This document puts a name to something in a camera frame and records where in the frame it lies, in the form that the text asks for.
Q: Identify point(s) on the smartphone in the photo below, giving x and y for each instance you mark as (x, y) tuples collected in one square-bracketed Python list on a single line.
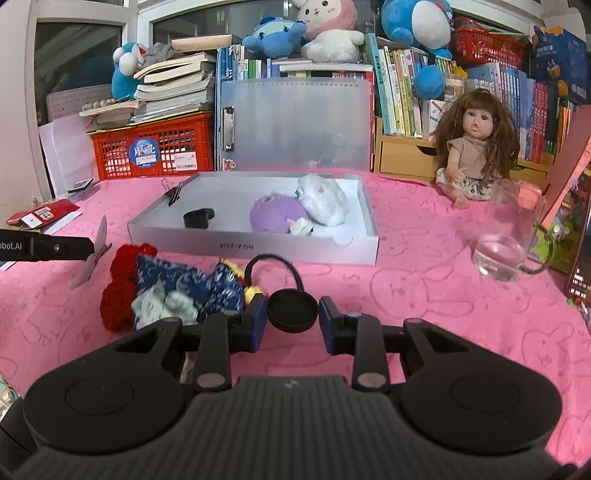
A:
[(582, 263)]

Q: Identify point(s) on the red plastic basket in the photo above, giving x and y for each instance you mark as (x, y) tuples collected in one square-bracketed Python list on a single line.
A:
[(489, 46)]

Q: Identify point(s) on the blue floral cloth pouch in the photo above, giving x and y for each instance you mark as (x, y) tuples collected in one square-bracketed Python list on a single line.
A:
[(184, 277)]

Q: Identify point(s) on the glass mug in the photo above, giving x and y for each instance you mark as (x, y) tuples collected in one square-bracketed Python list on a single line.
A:
[(503, 254)]

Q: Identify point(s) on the row of pale books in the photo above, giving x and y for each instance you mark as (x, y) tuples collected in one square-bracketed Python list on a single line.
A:
[(397, 92)]

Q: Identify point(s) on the white pink bunny plush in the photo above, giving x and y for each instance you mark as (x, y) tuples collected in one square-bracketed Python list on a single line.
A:
[(328, 27)]

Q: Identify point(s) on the silver cardboard box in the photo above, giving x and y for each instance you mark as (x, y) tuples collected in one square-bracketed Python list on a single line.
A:
[(231, 249)]

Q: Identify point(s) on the blue white plush toy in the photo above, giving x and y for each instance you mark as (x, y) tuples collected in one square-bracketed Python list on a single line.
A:
[(122, 78)]

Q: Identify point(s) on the red envelope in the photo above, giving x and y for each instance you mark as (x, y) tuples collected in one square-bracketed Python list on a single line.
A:
[(46, 212)]

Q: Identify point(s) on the wooden drawer organizer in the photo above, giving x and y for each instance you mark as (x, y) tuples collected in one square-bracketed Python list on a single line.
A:
[(401, 154)]

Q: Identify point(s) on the black binder clip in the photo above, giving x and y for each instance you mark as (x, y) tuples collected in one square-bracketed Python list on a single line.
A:
[(175, 194)]

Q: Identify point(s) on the red plastic crate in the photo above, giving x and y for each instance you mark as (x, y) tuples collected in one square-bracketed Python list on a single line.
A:
[(184, 138)]

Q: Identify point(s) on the large blue plush toy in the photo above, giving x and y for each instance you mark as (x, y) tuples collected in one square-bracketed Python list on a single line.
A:
[(415, 23)]

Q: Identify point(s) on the green checkered doll dress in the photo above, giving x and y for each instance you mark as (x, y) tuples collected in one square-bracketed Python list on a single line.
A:
[(161, 307)]

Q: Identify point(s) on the white paper sheet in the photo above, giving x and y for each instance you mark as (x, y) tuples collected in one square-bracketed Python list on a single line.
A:
[(64, 152)]

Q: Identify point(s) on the blue long-eared plush toy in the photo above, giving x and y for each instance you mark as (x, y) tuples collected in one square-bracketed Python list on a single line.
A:
[(272, 39)]

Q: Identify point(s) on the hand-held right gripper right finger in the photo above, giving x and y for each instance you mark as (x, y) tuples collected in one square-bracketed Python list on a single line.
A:
[(328, 327)]

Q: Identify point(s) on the row of blue books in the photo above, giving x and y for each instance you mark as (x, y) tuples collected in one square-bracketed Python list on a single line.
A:
[(512, 97)]

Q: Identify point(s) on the brown-haired doll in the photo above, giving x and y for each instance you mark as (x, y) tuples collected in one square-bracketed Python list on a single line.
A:
[(471, 147)]

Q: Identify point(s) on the translucent plastic clipboard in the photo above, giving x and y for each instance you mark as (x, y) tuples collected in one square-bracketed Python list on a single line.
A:
[(295, 124)]

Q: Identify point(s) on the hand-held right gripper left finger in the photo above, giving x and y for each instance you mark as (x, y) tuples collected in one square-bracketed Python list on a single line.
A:
[(259, 323)]

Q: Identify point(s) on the black elastic hair band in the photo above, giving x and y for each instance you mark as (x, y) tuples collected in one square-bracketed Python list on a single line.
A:
[(272, 258)]

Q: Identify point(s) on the purple plush toy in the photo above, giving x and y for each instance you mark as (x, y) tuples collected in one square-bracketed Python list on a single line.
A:
[(274, 212)]

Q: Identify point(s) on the red crochet piece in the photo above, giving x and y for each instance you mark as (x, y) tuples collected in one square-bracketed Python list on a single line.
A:
[(122, 281)]

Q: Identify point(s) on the stack of books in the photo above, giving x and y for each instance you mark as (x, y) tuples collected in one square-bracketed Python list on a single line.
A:
[(180, 87)]

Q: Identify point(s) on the small dark card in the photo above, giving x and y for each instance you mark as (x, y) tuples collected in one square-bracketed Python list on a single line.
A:
[(81, 185)]

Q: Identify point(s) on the pink printed towel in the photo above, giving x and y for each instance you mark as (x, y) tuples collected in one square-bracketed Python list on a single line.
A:
[(415, 286)]

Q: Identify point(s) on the grey grid cutting mat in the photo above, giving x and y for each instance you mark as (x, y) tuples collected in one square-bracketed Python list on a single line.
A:
[(69, 101)]

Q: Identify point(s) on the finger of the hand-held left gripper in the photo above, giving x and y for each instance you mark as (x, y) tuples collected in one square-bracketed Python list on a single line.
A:
[(69, 248)]

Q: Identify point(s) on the blue cardboard box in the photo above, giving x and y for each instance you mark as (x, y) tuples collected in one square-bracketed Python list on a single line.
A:
[(558, 60)]

